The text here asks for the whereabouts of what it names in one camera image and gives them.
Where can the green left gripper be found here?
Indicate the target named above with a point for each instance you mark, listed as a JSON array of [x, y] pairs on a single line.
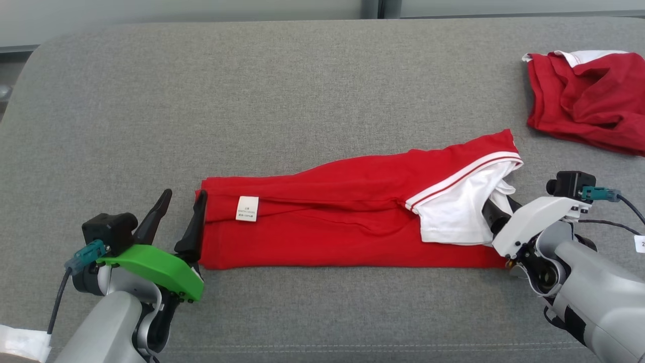
[[161, 267]]

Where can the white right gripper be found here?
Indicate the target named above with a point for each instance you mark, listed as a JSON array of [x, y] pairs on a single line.
[[539, 217]]

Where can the red shorts with white band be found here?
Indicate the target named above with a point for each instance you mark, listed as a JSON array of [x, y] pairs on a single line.
[[594, 101]]

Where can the red shirt with white sleeves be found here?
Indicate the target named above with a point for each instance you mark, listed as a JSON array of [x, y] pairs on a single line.
[[327, 237]]

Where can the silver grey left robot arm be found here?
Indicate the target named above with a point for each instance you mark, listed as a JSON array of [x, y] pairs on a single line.
[[106, 327]]

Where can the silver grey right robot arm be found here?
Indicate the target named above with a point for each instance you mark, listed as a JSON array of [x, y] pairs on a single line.
[[599, 292]]

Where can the grey fabric sofa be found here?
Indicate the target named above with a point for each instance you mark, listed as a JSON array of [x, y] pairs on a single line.
[[252, 101]]

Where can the white tape label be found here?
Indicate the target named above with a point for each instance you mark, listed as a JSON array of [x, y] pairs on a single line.
[[22, 343]]

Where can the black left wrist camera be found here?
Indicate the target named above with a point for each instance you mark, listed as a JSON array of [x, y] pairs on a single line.
[[108, 232]]

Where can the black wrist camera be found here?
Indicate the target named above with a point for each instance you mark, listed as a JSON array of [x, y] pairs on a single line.
[[574, 182], [108, 232]]

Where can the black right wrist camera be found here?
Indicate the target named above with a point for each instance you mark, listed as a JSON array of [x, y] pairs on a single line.
[[574, 182]]

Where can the grey double post round feet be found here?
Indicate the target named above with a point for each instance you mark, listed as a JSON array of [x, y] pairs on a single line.
[[370, 7]]

